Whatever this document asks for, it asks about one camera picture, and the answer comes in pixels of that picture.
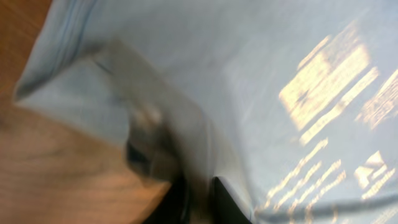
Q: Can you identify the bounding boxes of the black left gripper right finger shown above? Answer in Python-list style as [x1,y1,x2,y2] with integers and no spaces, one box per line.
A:
[212,177,251,224]

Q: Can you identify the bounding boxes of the light blue printed t-shirt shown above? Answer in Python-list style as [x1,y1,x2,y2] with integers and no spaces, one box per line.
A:
[14,0,397,223]

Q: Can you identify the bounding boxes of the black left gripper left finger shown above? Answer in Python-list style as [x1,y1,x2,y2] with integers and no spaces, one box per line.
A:
[142,177,191,224]

